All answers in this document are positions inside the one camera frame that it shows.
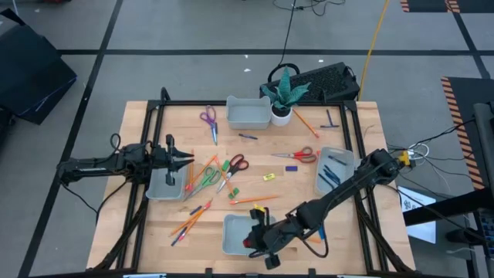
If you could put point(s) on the white printed sheet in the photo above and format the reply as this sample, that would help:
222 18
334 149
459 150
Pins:
415 201

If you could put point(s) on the black metal table frame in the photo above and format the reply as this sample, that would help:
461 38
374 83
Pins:
247 103

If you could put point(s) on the blue crayon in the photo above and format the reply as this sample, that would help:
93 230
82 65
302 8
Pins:
178 237
248 136
195 210
329 117
332 177
326 180
330 126
337 160
332 172

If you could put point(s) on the black mat with orange stripes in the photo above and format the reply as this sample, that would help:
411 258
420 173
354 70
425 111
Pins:
428 4
474 92

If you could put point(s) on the yellow tape tag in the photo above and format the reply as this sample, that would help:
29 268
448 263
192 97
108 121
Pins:
259 208

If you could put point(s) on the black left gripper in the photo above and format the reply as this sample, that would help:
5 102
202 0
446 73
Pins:
160 158

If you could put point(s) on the green eraser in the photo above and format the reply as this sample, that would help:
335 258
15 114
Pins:
225 166
234 193

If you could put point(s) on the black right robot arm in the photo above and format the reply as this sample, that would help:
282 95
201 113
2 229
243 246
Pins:
339 193

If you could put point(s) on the purple eraser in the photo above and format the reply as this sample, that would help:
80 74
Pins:
291 168

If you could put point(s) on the black metal beam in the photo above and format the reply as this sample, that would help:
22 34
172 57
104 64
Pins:
444 208

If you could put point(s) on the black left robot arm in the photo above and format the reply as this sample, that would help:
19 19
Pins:
92 168

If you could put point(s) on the red and black scissors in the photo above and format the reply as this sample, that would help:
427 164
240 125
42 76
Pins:
227 178

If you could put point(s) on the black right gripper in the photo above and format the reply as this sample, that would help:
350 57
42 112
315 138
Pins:
274 235

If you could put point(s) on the black perforated case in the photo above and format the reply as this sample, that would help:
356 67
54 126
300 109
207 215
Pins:
332 83

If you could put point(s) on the silver aluminium bar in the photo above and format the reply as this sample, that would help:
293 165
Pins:
144 275

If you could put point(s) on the green plant in white pot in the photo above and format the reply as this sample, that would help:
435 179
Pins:
281 116

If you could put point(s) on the red eraser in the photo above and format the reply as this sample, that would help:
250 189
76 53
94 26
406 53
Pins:
248 243

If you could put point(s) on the blue eraser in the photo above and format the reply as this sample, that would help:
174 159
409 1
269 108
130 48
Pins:
321 232

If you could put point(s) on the yellow connector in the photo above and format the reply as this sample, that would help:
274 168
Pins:
404 157

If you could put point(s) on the large black box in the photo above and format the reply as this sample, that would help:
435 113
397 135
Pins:
31 73

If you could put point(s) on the orange pencil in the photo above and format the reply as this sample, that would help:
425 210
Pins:
202 171
191 218
195 222
220 168
191 170
254 199
306 123
315 240

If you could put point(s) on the grey metal post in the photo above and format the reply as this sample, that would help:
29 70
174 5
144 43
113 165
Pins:
484 131

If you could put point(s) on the yellow eraser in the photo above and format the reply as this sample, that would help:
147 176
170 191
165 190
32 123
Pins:
269 177

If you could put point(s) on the grey plastic bin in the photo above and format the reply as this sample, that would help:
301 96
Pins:
233 231
320 164
247 116
158 189

